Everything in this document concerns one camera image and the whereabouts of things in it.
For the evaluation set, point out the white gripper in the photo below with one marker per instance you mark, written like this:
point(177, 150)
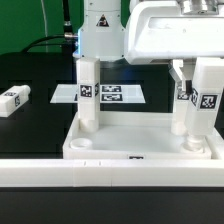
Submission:
point(160, 30)

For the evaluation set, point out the white desk top tray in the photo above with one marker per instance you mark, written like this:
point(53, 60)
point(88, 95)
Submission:
point(135, 135)

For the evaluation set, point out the white tag mat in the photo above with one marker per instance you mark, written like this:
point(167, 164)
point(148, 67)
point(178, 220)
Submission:
point(67, 93)

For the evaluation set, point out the white front fence bar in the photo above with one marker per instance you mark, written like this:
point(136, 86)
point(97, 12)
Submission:
point(110, 173)

